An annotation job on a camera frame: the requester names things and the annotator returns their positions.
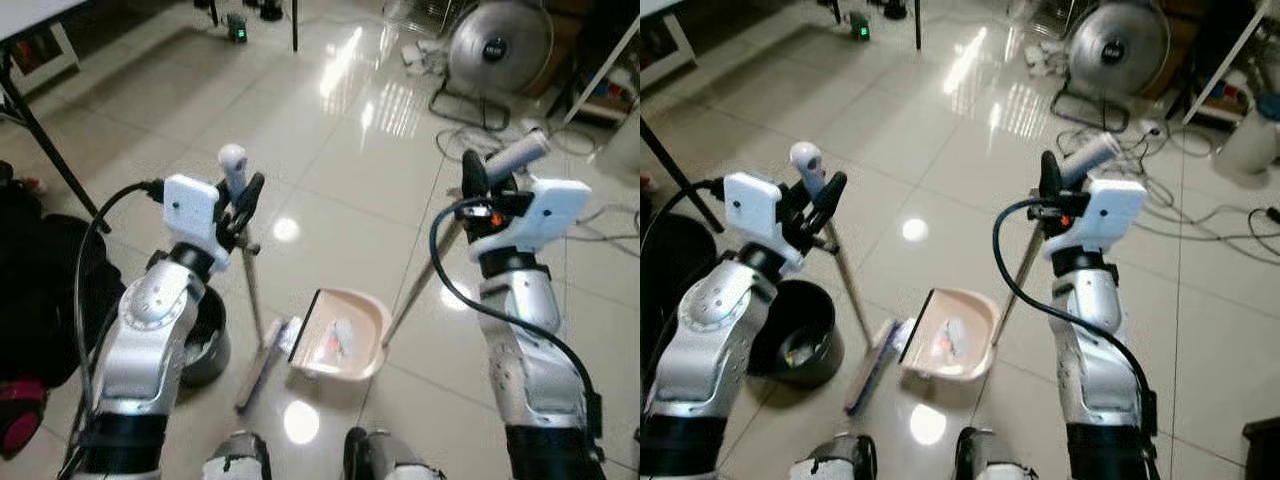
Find robot right leg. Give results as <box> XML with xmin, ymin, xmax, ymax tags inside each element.
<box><xmin>954</xmin><ymin>426</ymin><xmax>1047</xmax><ymax>480</ymax></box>
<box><xmin>342</xmin><ymin>426</ymin><xmax>447</xmax><ymax>480</ymax></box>

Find white adapters with cords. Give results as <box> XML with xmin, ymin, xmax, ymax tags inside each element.
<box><xmin>399</xmin><ymin>39</ymin><xmax>452</xmax><ymax>77</ymax></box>
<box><xmin>1024</xmin><ymin>39</ymin><xmax>1072</xmax><ymax>80</ymax></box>

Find swept rubbish pile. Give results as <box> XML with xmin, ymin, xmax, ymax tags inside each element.
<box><xmin>318</xmin><ymin>318</ymin><xmax>359</xmax><ymax>363</ymax></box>
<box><xmin>932</xmin><ymin>316</ymin><xmax>973</xmax><ymax>361</ymax></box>

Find black round waste bin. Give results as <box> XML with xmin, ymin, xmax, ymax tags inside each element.
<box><xmin>180</xmin><ymin>284</ymin><xmax>232</xmax><ymax>389</ymax></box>
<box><xmin>747</xmin><ymin>279</ymin><xmax>842</xmax><ymax>390</ymax></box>

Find black bag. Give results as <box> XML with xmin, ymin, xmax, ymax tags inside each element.
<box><xmin>640</xmin><ymin>214</ymin><xmax>693</xmax><ymax>351</ymax></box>
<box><xmin>0</xmin><ymin>160</ymin><xmax>127</xmax><ymax>393</ymax></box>

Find pink and black shoe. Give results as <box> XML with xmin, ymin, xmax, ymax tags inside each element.
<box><xmin>0</xmin><ymin>377</ymin><xmax>50</xmax><ymax>462</ymax></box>

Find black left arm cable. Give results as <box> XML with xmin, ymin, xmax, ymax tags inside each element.
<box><xmin>71</xmin><ymin>179</ymin><xmax>167</xmax><ymax>406</ymax></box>
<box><xmin>640</xmin><ymin>179</ymin><xmax>727</xmax><ymax>263</ymax></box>

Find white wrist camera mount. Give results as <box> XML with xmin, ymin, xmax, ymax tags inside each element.
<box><xmin>1043</xmin><ymin>177</ymin><xmax>1149</xmax><ymax>263</ymax></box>
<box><xmin>162</xmin><ymin>174</ymin><xmax>235</xmax><ymax>273</ymax></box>
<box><xmin>722</xmin><ymin>171</ymin><xmax>802</xmax><ymax>271</ymax></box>
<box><xmin>468</xmin><ymin>177</ymin><xmax>593</xmax><ymax>265</ymax></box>

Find white frame rack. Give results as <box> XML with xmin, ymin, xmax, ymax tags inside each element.
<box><xmin>640</xmin><ymin>12</ymin><xmax>699</xmax><ymax>93</ymax></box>
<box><xmin>8</xmin><ymin>22</ymin><xmax>83</xmax><ymax>98</ymax></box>

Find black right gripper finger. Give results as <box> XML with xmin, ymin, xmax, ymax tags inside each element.
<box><xmin>1039</xmin><ymin>149</ymin><xmax>1065</xmax><ymax>200</ymax></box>
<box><xmin>461</xmin><ymin>149</ymin><xmax>492</xmax><ymax>201</ymax></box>

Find white plastic bucket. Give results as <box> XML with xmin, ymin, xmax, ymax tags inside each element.
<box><xmin>1214</xmin><ymin>107</ymin><xmax>1280</xmax><ymax>177</ymax></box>
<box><xmin>598</xmin><ymin>110</ymin><xmax>641</xmax><ymax>183</ymax></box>

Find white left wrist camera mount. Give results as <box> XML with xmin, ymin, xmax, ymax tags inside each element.
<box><xmin>162</xmin><ymin>174</ymin><xmax>235</xmax><ymax>273</ymax></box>
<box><xmin>722</xmin><ymin>171</ymin><xmax>802</xmax><ymax>271</ymax></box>

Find box with colourful items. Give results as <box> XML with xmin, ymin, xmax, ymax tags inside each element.
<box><xmin>589</xmin><ymin>77</ymin><xmax>640</xmax><ymax>114</ymax></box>
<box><xmin>1204</xmin><ymin>79</ymin><xmax>1252</xmax><ymax>114</ymax></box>

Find beige long-handled dustpan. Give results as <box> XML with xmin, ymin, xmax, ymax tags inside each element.
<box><xmin>287</xmin><ymin>129</ymin><xmax>552</xmax><ymax>384</ymax></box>
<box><xmin>899</xmin><ymin>132</ymin><xmax>1124</xmax><ymax>385</ymax></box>

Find black box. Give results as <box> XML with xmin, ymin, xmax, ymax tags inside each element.
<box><xmin>1242</xmin><ymin>417</ymin><xmax>1280</xmax><ymax>480</ymax></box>

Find robot left leg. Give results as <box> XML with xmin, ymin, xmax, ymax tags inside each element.
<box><xmin>789</xmin><ymin>431</ymin><xmax>880</xmax><ymax>480</ymax></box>
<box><xmin>202</xmin><ymin>430</ymin><xmax>274</xmax><ymax>480</ymax></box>

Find white slanted stand leg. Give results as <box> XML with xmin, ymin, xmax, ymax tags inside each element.
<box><xmin>562</xmin><ymin>17</ymin><xmax>641</xmax><ymax>127</ymax></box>
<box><xmin>1182</xmin><ymin>0</ymin><xmax>1271</xmax><ymax>127</ymax></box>

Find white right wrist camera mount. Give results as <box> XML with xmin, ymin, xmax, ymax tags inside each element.
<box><xmin>1043</xmin><ymin>177</ymin><xmax>1149</xmax><ymax>263</ymax></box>
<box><xmin>468</xmin><ymin>177</ymin><xmax>593</xmax><ymax>265</ymax></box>

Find black slanted table leg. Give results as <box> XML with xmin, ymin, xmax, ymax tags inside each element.
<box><xmin>640</xmin><ymin>118</ymin><xmax>723</xmax><ymax>234</ymax></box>
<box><xmin>0</xmin><ymin>52</ymin><xmax>102</xmax><ymax>234</ymax></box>

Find robot leg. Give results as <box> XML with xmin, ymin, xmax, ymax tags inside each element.
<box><xmin>789</xmin><ymin>431</ymin><xmax>880</xmax><ymax>480</ymax></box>
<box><xmin>954</xmin><ymin>426</ymin><xmax>1047</xmax><ymax>480</ymax></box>
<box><xmin>342</xmin><ymin>426</ymin><xmax>447</xmax><ymax>480</ymax></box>
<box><xmin>202</xmin><ymin>430</ymin><xmax>274</xmax><ymax>480</ymax></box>

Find grey round floor fan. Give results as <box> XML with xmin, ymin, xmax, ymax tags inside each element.
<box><xmin>429</xmin><ymin>0</ymin><xmax>558</xmax><ymax>132</ymax></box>
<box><xmin>1050</xmin><ymin>0</ymin><xmax>1174</xmax><ymax>132</ymax></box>

